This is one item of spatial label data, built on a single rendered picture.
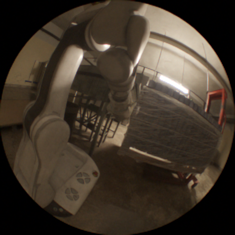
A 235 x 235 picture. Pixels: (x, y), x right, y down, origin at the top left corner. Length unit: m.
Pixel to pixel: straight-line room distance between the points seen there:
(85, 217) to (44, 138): 0.74
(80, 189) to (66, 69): 0.58
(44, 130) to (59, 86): 0.14
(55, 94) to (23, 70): 6.27
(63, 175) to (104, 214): 0.51
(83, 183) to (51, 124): 0.41
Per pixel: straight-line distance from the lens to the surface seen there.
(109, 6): 0.16
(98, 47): 0.32
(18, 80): 6.52
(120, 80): 0.15
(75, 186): 0.55
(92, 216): 0.86
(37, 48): 6.76
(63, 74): 0.27
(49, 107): 0.28
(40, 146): 0.26
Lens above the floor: 0.85
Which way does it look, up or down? 10 degrees down
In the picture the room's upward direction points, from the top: 22 degrees clockwise
